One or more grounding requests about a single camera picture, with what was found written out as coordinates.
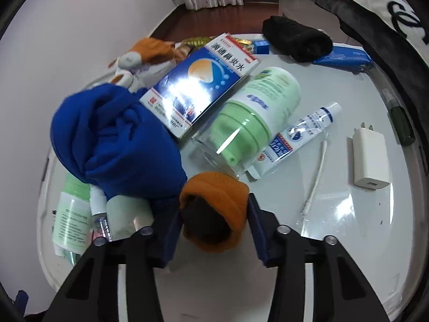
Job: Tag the green and white pump bottle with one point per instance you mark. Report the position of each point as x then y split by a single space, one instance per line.
264 97

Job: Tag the white and blue ointment tube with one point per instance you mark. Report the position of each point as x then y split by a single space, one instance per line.
291 137

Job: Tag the white USB charger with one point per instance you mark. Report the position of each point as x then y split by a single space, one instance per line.
367 157

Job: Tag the blue and white medicine box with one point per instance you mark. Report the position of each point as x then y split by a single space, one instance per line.
197 84

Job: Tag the black and white printed blanket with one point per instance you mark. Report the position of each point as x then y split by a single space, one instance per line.
368 3

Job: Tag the white cylindrical container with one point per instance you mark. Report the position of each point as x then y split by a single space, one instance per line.
127 214

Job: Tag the black cloth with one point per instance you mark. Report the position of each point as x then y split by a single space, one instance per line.
295 38

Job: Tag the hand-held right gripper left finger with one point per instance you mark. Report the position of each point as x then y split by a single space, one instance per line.
171 238

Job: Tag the small clear spray bottle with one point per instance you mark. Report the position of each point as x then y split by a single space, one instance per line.
99 211

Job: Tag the small blue box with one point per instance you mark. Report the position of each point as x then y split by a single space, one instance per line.
260 46

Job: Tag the green and white tube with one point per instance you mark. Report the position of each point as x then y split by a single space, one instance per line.
72 218

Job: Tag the dark green small bottle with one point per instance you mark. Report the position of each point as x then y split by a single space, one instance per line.
400 120

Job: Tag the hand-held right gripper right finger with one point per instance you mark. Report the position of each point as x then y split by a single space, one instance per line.
259 234

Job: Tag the blue fleece cloth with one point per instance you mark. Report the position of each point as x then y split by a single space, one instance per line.
117 147

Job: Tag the white cotton swab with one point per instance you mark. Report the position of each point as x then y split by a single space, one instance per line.
320 164

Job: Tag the orange and white plush toy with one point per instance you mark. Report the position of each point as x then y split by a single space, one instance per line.
150 48

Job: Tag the grey plastic storage bin lid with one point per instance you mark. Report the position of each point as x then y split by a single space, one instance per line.
352 228

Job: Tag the blue tissue packet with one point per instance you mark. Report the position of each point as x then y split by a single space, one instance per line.
345 55

